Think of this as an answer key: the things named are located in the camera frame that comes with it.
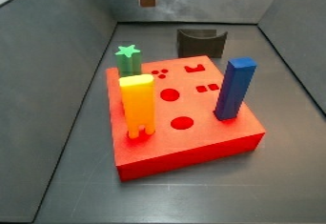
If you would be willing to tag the yellow peg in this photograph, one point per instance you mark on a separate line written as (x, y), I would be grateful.
(137, 103)

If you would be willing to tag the red block with shaped holes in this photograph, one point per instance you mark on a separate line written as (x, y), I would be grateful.
(189, 136)

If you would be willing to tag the green star peg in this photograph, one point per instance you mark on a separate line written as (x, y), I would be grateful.
(128, 58)

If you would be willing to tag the blue rectangular peg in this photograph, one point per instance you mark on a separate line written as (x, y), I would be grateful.
(237, 76)

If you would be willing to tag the black curved fixture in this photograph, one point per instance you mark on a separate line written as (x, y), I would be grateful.
(200, 42)

